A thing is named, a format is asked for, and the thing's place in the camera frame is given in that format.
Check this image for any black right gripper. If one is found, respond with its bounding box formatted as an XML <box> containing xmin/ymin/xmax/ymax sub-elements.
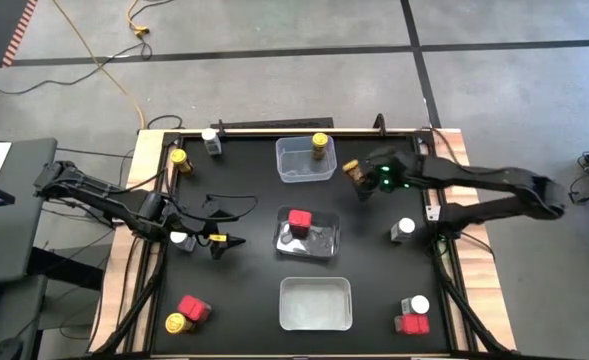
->
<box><xmin>356</xmin><ymin>147</ymin><xmax>423</xmax><ymax>202</ymax></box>

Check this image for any white-lid seasoning jar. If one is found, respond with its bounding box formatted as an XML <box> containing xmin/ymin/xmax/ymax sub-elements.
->
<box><xmin>390</xmin><ymin>217</ymin><xmax>417</xmax><ymax>244</ymax></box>
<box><xmin>201</xmin><ymin>128</ymin><xmax>224</xmax><ymax>157</ymax></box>
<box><xmin>400</xmin><ymin>294</ymin><xmax>431</xmax><ymax>316</ymax></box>
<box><xmin>169</xmin><ymin>230</ymin><xmax>198</xmax><ymax>253</ymax></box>

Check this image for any yellow cable with plug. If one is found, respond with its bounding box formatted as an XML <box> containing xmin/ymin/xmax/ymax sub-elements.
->
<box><xmin>126</xmin><ymin>0</ymin><xmax>151</xmax><ymax>37</ymax></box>

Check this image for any yellow-lid spice jar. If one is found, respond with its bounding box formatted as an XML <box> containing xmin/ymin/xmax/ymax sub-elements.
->
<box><xmin>311</xmin><ymin>132</ymin><xmax>330</xmax><ymax>161</ymax></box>
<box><xmin>169</xmin><ymin>148</ymin><xmax>195</xmax><ymax>177</ymax></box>
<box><xmin>342</xmin><ymin>158</ymin><xmax>368</xmax><ymax>187</ymax></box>
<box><xmin>164</xmin><ymin>312</ymin><xmax>195</xmax><ymax>335</ymax></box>

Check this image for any smoky grey translucent bin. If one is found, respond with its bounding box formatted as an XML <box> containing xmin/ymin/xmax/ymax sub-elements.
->
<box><xmin>272</xmin><ymin>204</ymin><xmax>342</xmax><ymax>260</ymax></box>

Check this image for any white plastic bin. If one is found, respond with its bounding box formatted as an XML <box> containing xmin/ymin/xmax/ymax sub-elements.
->
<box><xmin>278</xmin><ymin>276</ymin><xmax>354</xmax><ymax>332</ymax></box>

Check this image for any long black strip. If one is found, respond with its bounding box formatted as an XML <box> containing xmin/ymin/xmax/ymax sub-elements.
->
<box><xmin>210</xmin><ymin>117</ymin><xmax>335</xmax><ymax>130</ymax></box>

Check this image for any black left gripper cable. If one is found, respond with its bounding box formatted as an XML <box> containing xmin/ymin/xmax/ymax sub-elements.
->
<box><xmin>163</xmin><ymin>193</ymin><xmax>259</xmax><ymax>224</ymax></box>

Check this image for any grey desk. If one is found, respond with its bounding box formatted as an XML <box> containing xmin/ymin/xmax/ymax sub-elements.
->
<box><xmin>0</xmin><ymin>137</ymin><xmax>59</xmax><ymax>289</ymax></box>

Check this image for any clear plastic bin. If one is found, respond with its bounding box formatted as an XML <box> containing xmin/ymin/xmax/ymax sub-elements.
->
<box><xmin>275</xmin><ymin>135</ymin><xmax>339</xmax><ymax>184</ymax></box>

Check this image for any black floor cable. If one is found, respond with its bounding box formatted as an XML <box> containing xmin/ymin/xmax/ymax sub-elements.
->
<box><xmin>0</xmin><ymin>42</ymin><xmax>154</xmax><ymax>96</ymax></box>

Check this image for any red-lid patterned spice tin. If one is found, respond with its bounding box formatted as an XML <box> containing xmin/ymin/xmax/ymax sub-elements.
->
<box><xmin>394</xmin><ymin>313</ymin><xmax>431</xmax><ymax>336</ymax></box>
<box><xmin>176</xmin><ymin>294</ymin><xmax>213</xmax><ymax>323</ymax></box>
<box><xmin>287</xmin><ymin>208</ymin><xmax>314</xmax><ymax>239</ymax></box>

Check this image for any long yellow floor cable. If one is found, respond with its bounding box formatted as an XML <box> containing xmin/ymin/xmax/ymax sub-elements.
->
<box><xmin>51</xmin><ymin>0</ymin><xmax>148</xmax><ymax>130</ymax></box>

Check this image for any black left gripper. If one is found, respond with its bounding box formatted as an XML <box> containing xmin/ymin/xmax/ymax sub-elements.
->
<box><xmin>186</xmin><ymin>219</ymin><xmax>248</xmax><ymax>261</ymax></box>

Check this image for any silver metal bracket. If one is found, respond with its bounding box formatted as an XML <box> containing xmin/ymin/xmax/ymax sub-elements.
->
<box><xmin>423</xmin><ymin>202</ymin><xmax>443</xmax><ymax>224</ymax></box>

